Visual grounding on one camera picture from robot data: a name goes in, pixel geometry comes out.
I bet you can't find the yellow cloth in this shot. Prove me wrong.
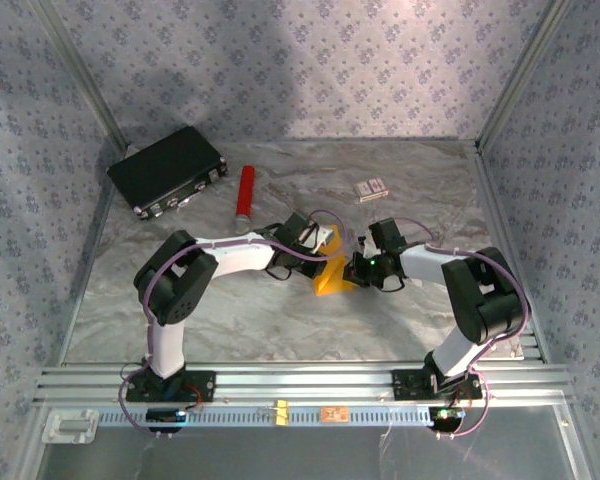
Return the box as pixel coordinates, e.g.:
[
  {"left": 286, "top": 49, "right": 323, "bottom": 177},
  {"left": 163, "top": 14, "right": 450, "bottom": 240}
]
[{"left": 313, "top": 224, "right": 356, "bottom": 299}]

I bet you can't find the playing card box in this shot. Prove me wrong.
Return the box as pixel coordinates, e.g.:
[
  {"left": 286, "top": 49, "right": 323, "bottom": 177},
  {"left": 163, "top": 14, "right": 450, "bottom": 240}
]
[{"left": 352, "top": 178, "right": 389, "bottom": 203}]

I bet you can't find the red glitter microphone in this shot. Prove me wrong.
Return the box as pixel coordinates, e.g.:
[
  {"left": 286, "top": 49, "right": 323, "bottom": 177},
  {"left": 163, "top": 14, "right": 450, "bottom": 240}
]
[{"left": 232, "top": 165, "right": 258, "bottom": 236}]

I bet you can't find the black hard case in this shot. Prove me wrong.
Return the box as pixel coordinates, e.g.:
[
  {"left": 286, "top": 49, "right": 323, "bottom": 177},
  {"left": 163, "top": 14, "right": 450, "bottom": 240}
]
[{"left": 106, "top": 124, "right": 229, "bottom": 222}]

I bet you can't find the grey acrylic panel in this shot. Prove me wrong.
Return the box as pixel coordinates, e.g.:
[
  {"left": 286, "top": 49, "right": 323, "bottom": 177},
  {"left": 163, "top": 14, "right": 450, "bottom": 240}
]
[{"left": 34, "top": 404, "right": 589, "bottom": 480}]

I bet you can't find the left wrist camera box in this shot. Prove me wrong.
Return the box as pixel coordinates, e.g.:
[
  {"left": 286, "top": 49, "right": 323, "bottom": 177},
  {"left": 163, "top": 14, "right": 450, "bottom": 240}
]
[{"left": 307, "top": 224, "right": 340, "bottom": 250}]

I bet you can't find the aluminium mounting rail beam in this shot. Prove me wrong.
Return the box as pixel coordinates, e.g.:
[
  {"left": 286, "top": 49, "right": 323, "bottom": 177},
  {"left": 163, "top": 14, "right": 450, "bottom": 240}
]
[{"left": 33, "top": 363, "right": 574, "bottom": 404}]

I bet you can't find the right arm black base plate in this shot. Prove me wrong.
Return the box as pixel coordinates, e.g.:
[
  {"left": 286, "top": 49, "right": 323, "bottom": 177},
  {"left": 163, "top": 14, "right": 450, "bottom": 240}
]
[{"left": 391, "top": 368, "right": 484, "bottom": 401}]

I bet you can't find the aluminium side rail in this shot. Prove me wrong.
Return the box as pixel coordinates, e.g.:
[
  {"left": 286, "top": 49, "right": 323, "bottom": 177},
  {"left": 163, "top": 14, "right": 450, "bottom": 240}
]
[
  {"left": 58, "top": 149, "right": 129, "bottom": 366},
  {"left": 472, "top": 142, "right": 549, "bottom": 364}
]

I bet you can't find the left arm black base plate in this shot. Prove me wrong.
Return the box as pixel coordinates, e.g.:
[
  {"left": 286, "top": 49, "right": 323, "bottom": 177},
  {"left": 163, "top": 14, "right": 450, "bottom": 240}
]
[{"left": 125, "top": 370, "right": 217, "bottom": 404}]

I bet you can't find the grey slotted cable duct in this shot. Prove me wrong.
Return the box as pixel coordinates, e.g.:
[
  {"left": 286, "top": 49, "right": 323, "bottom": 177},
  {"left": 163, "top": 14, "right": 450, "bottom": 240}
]
[{"left": 97, "top": 404, "right": 439, "bottom": 429}]

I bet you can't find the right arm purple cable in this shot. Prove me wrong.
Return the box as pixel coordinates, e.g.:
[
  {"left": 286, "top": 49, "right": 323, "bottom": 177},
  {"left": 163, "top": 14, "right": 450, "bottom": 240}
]
[{"left": 399, "top": 217, "right": 531, "bottom": 441}]

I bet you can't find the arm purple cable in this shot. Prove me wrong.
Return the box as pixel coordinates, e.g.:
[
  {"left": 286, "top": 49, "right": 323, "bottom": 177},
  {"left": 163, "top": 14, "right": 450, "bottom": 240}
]
[
  {"left": 117, "top": 208, "right": 351, "bottom": 441},
  {"left": 399, "top": 217, "right": 531, "bottom": 441}
]

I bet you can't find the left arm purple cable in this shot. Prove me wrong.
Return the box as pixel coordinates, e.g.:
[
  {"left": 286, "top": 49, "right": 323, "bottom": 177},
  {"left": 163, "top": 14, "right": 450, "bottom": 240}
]
[{"left": 117, "top": 208, "right": 351, "bottom": 441}]

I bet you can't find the aluminium frame post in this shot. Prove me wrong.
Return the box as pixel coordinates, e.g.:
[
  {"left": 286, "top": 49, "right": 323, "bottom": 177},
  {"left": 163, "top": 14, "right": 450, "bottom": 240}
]
[
  {"left": 29, "top": 0, "right": 131, "bottom": 154},
  {"left": 474, "top": 0, "right": 576, "bottom": 151}
]

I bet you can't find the silver metal bracket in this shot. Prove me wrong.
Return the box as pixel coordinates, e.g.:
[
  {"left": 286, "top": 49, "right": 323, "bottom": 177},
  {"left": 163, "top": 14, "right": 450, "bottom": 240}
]
[{"left": 41, "top": 408, "right": 100, "bottom": 445}]

